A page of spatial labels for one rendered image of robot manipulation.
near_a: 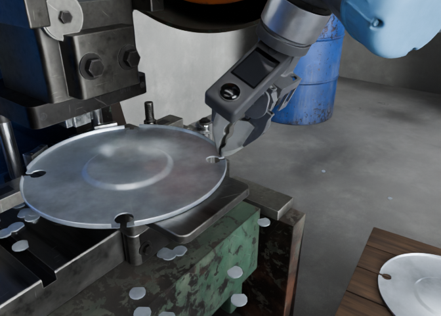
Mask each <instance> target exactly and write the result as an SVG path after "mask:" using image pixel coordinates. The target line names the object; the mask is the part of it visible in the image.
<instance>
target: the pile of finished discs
mask: <svg viewBox="0 0 441 316"><path fill-rule="evenodd" d="M379 273H380V274H383V273H384V274H388V275H390V276H391V279H390V280H386V279H384V278H382V276H381V275H379V276H378V280H377V283H378V289H379V293H380V295H381V298H382V300H383V302H384V303H385V305H386V307H387V308H388V310H389V311H390V312H391V313H392V314H393V315H394V316H441V256H437V255H433V254H423V253H410V254H402V255H399V256H396V257H393V258H391V259H390V260H388V261H387V262H386V263H385V264H384V265H383V266H382V268H381V270H380V272H379Z"/></svg>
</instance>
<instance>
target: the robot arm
mask: <svg viewBox="0 0 441 316"><path fill-rule="evenodd" d="M332 13H333V14H334V15H335V16H336V17H337V18H338V19H339V20H340V22H341V23H342V24H343V26H344V27H345V30H346V31H347V32H348V34H349V35H350V36H351V37H352V38H353V39H355V40H356V41H358V42H359V43H361V44H363V45H364V46H365V47H366V48H367V49H368V50H369V51H370V52H372V53H373V54H375V55H377V56H380V57H383V58H398V57H401V56H405V55H407V53H408V52H410V51H411V50H418V49H420V48H421V47H423V46H424V45H426V44H427V43H428V42H429V41H430V40H431V39H432V38H433V37H434V36H435V35H436V34H437V33H440V32H441V0H267V2H266V5H265V6H264V9H263V11H262V13H261V19H260V21H259V23H258V25H257V28H256V34H257V35H258V37H259V38H260V39H261V40H260V41H259V42H257V43H256V44H255V45H254V46H253V47H252V48H251V49H250V50H249V51H248V52H247V53H246V54H244V55H243V56H242V57H241V58H240V59H239V61H237V62H236V63H235V64H234V65H233V66H232V67H231V68H230V69H229V70H228V71H227V72H226V73H224V74H223V75H222V76H221V77H220V78H219V79H218V80H217V81H216V82H215V83H214V84H213V85H212V86H210V88H208V90H206V92H205V104H206V105H207V106H209V107H210V108H212V113H211V121H212V122H213V137H214V141H215V147H216V150H217V154H220V156H222V157H223V156H229V155H231V154H233V153H235V152H237V151H239V150H240V149H242V148H243V147H245V146H247V145H248V144H249V143H252V142H253V141H254V140H256V139H258V138H259V137H260V136H261V135H263V134H264V133H265V132H266V131H267V129H268V128H269V127H270V124H271V118H272V117H273V116H274V113H273V112H272V111H271V110H272V109H273V108H274V107H275V106H277V105H279V104H280V102H281V100H282V99H283V101H282V102H281V104H280V105H279V107H278V109H277V111H280V110H281V109H283V108H285V107H286V105H287V104H288V102H289V100H290V98H291V97H292V95H293V94H294V92H295V90H296V88H297V87H298V85H299V83H300V82H301V80H302V78H300V77H299V76H298V75H296V74H294V73H293V71H294V69H295V67H296V65H297V63H298V61H299V60H300V58H301V57H302V56H305V55H306V54H307V52H308V50H309V49H310V47H311V45H312V44H314V43H315V42H316V40H317V39H318V37H319V36H320V34H321V32H322V30H323V28H324V27H325V25H326V24H327V21H328V20H329V18H330V16H331V15H332ZM292 77H293V78H295V80H294V81H293V78H292ZM291 90H292V92H291ZM290 92H291V93H290ZM285 94H286V95H285ZM289 94H290V95H289ZM284 95H285V97H284ZM288 95H289V96H288ZM283 97H284V98H283ZM287 97H288V98H287ZM286 98H287V100H286ZM285 100H286V101H285ZM243 114H245V117H243V118H241V119H240V120H238V119H239V118H240V117H241V116H242V115H243ZM234 123H236V124H235V125H234V133H233V135H232V136H231V137H230V138H229V139H227V143H225V142H226V136H227V135H228V134H229V132H230V127H231V126H232V125H233V124H234Z"/></svg>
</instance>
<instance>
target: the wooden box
mask: <svg viewBox="0 0 441 316"><path fill-rule="evenodd" d="M410 253H423V254H433V255H437V256H441V248H437V247H435V246H431V245H429V244H425V243H422V242H419V241H416V240H413V239H410V238H407V237H403V236H401V235H397V234H394V233H391V232H388V231H385V230H382V229H379V228H376V227H373V229H372V232H371V234H370V236H369V238H368V240H367V243H366V245H365V248H364V250H363V252H362V255H361V256H360V259H359V261H358V264H357V266H356V268H355V270H354V272H353V275H352V277H351V280H350V282H349V284H348V286H347V288H346V291H345V293H344V296H343V298H342V300H341V303H340V304H339V307H338V309H337V312H336V314H335V316H394V315H393V314H392V313H391V312H390V311H389V309H388V308H387V307H386V305H385V303H384V302H383V300H382V298H381V295H380V293H379V289H378V283H377V280H378V276H379V275H381V276H382V278H384V279H386V280H390V279H391V276H390V275H388V274H384V273H383V274H380V273H379V272H380V270H381V268H382V266H383V265H384V264H385V263H386V262H387V261H388V260H390V259H391V258H393V257H396V256H399V255H402V254H410Z"/></svg>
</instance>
